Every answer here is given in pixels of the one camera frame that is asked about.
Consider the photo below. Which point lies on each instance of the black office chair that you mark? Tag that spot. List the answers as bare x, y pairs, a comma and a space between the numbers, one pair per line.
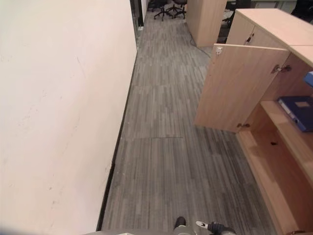
160, 8
178, 8

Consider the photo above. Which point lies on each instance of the robot silver leg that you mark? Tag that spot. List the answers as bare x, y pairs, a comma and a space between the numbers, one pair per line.
183, 230

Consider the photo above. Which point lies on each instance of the dark office chair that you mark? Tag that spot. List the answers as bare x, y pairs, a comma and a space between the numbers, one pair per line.
226, 24

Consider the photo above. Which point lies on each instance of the open wooden office cabinet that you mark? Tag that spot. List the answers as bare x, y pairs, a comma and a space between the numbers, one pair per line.
274, 169

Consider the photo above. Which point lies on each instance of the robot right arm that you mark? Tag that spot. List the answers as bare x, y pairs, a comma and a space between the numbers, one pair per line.
228, 231

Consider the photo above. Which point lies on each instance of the silver door latch plate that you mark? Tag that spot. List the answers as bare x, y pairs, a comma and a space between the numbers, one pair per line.
218, 51

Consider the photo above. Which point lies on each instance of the light blue folder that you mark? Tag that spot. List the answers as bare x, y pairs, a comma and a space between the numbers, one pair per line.
309, 79

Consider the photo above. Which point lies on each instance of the tall wooden cabinet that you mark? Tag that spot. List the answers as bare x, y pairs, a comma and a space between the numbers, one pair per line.
205, 22

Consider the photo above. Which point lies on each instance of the wooden cabinet shelf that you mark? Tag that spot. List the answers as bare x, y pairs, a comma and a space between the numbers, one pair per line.
281, 117

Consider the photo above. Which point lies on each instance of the dark blue box folder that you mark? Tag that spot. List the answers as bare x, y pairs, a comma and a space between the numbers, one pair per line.
299, 110

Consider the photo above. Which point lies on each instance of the open wooden cabinet door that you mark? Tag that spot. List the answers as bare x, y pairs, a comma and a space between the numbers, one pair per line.
239, 88

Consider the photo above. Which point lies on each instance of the robot dark foot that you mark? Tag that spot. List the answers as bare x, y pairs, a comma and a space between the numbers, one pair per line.
180, 222

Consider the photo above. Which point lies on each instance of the closed wooden office cabinet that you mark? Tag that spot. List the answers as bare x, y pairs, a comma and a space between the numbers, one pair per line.
269, 24

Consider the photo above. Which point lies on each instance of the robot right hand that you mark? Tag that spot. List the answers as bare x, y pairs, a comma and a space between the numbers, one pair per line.
214, 226

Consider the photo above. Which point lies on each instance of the silver cabinet door hinge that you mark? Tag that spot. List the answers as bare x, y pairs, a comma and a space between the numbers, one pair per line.
281, 68

